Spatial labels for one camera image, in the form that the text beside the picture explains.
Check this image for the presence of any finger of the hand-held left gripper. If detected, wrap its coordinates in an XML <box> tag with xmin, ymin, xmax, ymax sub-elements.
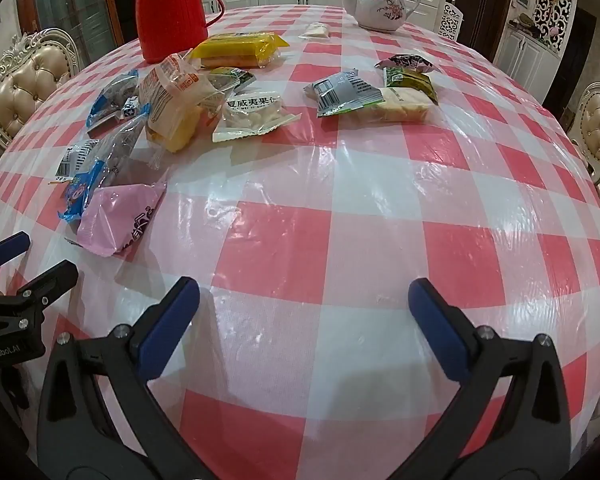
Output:
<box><xmin>0</xmin><ymin>231</ymin><xmax>32</xmax><ymax>276</ymax></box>
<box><xmin>0</xmin><ymin>260</ymin><xmax>79</xmax><ymax>331</ymax></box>

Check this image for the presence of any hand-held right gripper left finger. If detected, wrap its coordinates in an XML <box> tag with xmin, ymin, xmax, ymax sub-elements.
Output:
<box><xmin>36</xmin><ymin>276</ymin><xmax>216</xmax><ymax>480</ymax></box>

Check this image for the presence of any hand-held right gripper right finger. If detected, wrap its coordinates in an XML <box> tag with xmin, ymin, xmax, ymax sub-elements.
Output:
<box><xmin>405</xmin><ymin>277</ymin><xmax>572</xmax><ymax>480</ymax></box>

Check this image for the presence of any pink snack packet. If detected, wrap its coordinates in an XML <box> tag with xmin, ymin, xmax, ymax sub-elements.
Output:
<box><xmin>65</xmin><ymin>180</ymin><xmax>168</xmax><ymax>258</ymax></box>

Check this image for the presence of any blue cookie packet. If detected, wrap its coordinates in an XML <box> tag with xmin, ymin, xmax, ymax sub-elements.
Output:
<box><xmin>57</xmin><ymin>160</ymin><xmax>113</xmax><ymax>223</ymax></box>

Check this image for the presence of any orange white bread packet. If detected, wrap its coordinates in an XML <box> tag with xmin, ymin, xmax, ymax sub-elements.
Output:
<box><xmin>139</xmin><ymin>54</ymin><xmax>231</xmax><ymax>153</ymax></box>

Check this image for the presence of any clear white nut packet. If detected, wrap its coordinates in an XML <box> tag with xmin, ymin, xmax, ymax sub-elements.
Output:
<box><xmin>211</xmin><ymin>91</ymin><xmax>302</xmax><ymax>143</ymax></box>

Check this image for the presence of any olive green yellow packet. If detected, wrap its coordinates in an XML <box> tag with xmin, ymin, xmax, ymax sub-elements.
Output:
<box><xmin>382</xmin><ymin>66</ymin><xmax>438</xmax><ymax>106</ymax></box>

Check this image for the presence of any grey green snack packet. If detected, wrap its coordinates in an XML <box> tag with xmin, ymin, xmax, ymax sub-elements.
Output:
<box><xmin>304</xmin><ymin>71</ymin><xmax>387</xmax><ymax>118</ymax></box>

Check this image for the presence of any yellow snack packet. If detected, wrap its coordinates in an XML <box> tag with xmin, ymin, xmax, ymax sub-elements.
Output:
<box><xmin>187</xmin><ymin>32</ymin><xmax>291</xmax><ymax>70</ymax></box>

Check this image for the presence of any white barcode snack packet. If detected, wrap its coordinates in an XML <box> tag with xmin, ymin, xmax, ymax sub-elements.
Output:
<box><xmin>55</xmin><ymin>140</ymin><xmax>101</xmax><ymax>181</ymax></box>

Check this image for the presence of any dark clear snack packet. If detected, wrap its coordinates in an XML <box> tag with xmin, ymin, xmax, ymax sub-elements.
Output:
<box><xmin>92</xmin><ymin>115</ymin><xmax>168</xmax><ymax>186</ymax></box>

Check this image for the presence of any red white checkered tablecloth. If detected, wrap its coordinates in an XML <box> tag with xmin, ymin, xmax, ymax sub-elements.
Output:
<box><xmin>0</xmin><ymin>5</ymin><xmax>600</xmax><ymax>480</ymax></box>

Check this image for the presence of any blue silver snack packet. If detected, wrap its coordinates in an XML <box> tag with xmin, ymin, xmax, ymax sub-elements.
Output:
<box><xmin>86</xmin><ymin>71</ymin><xmax>151</xmax><ymax>133</ymax></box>

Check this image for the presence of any glass sliding door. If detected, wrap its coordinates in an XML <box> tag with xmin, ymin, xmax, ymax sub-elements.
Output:
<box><xmin>32</xmin><ymin>0</ymin><xmax>126</xmax><ymax>61</ymax></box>

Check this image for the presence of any small green snack packet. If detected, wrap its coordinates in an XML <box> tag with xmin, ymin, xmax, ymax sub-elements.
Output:
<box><xmin>207</xmin><ymin>66</ymin><xmax>257</xmax><ymax>92</ymax></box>

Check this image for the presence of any dark purple snack packet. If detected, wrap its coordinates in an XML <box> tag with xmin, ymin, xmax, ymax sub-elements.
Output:
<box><xmin>374</xmin><ymin>54</ymin><xmax>441</xmax><ymax>75</ymax></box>

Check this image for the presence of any white side cabinet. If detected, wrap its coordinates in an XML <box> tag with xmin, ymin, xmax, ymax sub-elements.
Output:
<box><xmin>495</xmin><ymin>25</ymin><xmax>551</xmax><ymax>91</ymax></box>

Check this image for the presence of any red thermos jug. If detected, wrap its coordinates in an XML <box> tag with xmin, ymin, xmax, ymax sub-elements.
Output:
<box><xmin>134</xmin><ymin>0</ymin><xmax>226</xmax><ymax>63</ymax></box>

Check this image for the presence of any white lattice chair back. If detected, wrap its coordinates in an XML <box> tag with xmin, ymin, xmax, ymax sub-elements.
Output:
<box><xmin>436</xmin><ymin>2</ymin><xmax>463</xmax><ymax>43</ymax></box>

